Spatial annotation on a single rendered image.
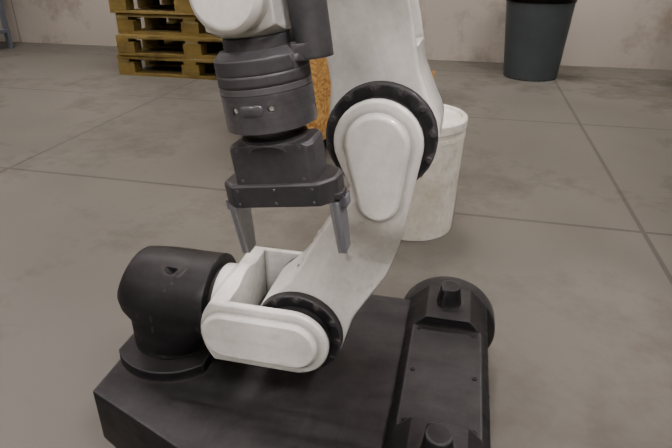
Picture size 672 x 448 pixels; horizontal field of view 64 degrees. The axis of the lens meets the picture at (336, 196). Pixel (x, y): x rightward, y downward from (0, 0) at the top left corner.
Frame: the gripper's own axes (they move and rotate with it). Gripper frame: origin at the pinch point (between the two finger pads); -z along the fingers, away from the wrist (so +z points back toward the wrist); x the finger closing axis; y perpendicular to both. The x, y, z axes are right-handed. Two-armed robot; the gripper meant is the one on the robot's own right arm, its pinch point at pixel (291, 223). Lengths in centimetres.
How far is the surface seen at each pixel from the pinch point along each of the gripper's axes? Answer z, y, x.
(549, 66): -51, 344, 58
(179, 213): -44, 101, -83
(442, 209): -47, 105, 5
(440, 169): -33, 103, 6
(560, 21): -23, 343, 64
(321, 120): -31, 160, -47
